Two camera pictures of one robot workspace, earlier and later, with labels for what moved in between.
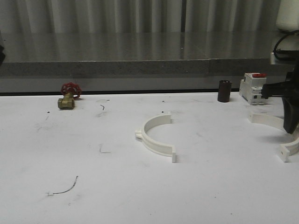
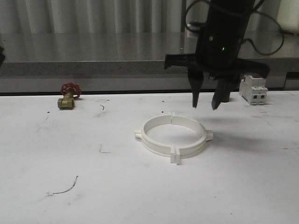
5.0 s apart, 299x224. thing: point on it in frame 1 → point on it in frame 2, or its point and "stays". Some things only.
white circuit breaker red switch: [251, 87] stays
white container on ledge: [288, 16] stays
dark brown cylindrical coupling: [224, 87] stays
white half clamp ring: [277, 121] → [186, 151]
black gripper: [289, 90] → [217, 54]
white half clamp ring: [150, 122] stays
